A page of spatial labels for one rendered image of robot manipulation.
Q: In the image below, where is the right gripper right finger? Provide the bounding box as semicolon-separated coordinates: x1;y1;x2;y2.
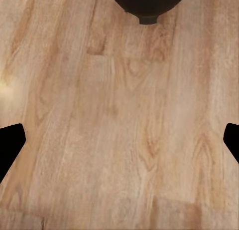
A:
223;123;239;163

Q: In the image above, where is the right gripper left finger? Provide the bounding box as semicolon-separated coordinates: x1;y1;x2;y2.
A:
0;123;26;183

